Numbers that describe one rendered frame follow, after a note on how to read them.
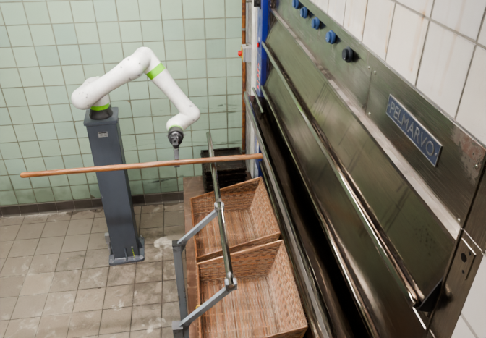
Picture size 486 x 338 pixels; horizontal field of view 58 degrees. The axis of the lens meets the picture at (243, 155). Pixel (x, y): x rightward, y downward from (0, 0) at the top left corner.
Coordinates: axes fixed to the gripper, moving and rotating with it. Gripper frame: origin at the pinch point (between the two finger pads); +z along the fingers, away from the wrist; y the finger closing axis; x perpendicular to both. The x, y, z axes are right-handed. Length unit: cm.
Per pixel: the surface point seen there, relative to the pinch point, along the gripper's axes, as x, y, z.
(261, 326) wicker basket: -37, 59, 72
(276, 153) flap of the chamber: -47, -23, 41
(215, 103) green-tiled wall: -31, 24, -115
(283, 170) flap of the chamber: -47, -23, 55
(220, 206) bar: -20, 1, 47
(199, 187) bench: -14, 61, -52
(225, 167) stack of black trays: -31, 34, -35
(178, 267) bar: 2, 38, 47
